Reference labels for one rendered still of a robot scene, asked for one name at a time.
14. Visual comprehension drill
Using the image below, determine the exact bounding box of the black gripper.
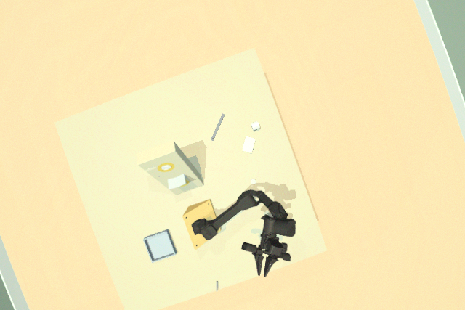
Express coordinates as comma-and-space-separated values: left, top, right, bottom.
241, 231, 291, 277

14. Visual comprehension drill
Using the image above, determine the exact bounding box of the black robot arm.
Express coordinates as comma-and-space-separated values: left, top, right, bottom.
191, 190, 296, 257

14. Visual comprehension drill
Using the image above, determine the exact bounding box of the small white cube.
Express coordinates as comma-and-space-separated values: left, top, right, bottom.
251, 121, 260, 131

